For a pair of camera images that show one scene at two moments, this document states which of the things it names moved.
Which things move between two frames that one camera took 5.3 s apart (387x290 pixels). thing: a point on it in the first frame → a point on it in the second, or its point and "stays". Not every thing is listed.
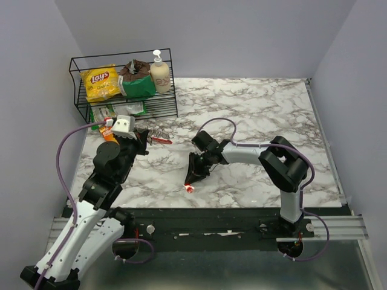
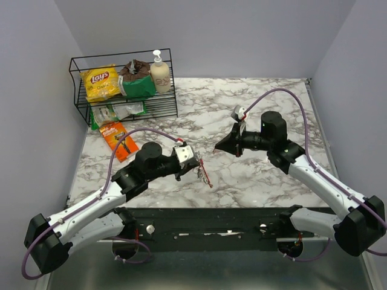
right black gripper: [194, 173] → [233, 142]
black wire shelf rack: [138, 84] stays
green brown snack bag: [135, 80] stays
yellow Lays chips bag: [101, 83] stays
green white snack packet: [112, 110] stays
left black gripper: [141, 142] → [182, 168]
